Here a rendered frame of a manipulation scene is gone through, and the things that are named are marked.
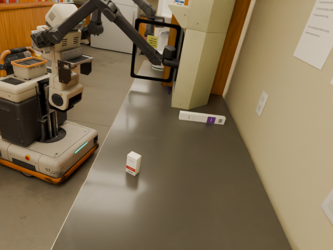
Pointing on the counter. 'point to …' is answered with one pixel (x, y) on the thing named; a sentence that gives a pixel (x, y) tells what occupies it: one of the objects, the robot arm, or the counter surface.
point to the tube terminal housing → (201, 51)
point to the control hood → (180, 14)
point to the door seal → (174, 54)
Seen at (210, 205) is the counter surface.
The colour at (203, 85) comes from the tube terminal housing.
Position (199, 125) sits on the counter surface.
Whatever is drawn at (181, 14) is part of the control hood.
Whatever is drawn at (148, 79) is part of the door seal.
